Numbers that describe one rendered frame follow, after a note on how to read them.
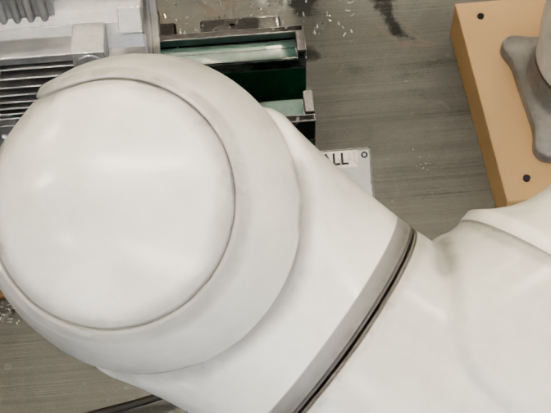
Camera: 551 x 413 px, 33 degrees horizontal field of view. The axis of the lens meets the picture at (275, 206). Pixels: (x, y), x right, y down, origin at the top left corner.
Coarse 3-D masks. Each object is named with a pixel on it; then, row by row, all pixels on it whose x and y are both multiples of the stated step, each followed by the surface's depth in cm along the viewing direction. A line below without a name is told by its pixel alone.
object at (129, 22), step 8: (120, 8) 83; (128, 8) 83; (136, 8) 83; (120, 16) 83; (128, 16) 84; (136, 16) 84; (120, 24) 84; (128, 24) 84; (136, 24) 84; (120, 32) 84; (128, 32) 84; (136, 32) 84; (160, 32) 103
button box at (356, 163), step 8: (328, 152) 74; (336, 152) 74; (344, 152) 74; (352, 152) 74; (360, 152) 74; (368, 152) 74; (336, 160) 74; (344, 160) 74; (352, 160) 74; (360, 160) 74; (368, 160) 74; (344, 168) 74; (352, 168) 74; (360, 168) 74; (368, 168) 74; (352, 176) 74; (360, 176) 74; (368, 176) 74; (360, 184) 74; (368, 184) 74; (368, 192) 74
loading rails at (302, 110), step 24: (168, 48) 105; (192, 48) 105; (216, 48) 104; (240, 48) 104; (264, 48) 104; (288, 48) 104; (240, 72) 105; (264, 72) 105; (288, 72) 105; (264, 96) 108; (288, 96) 108; (312, 96) 98; (312, 120) 97
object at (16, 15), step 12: (0, 0) 83; (12, 0) 83; (24, 0) 83; (36, 0) 83; (48, 0) 84; (0, 12) 84; (12, 12) 84; (24, 12) 84; (36, 12) 85; (48, 12) 85
